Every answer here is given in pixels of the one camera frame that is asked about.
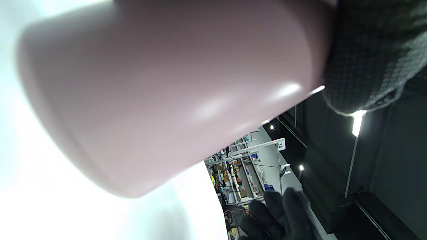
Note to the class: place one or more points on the black office chair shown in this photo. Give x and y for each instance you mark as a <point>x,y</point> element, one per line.
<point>233,215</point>

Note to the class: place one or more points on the pink cup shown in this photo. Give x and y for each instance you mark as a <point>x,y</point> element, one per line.
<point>150,93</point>

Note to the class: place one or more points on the white number sign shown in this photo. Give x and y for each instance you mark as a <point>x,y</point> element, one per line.
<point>281,144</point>

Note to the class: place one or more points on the thin metal pole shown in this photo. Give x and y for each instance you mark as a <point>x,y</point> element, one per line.
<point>350,166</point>

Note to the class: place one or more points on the bright light bar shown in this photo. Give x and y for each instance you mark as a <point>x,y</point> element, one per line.
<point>357,122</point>

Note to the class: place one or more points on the person's left hand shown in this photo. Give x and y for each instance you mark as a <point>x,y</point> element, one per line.
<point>373,50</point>

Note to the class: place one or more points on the person's right hand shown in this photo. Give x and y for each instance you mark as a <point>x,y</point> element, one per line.
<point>283,220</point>

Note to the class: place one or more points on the white cluttered shelving rack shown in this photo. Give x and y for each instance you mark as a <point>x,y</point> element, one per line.
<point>245,173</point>

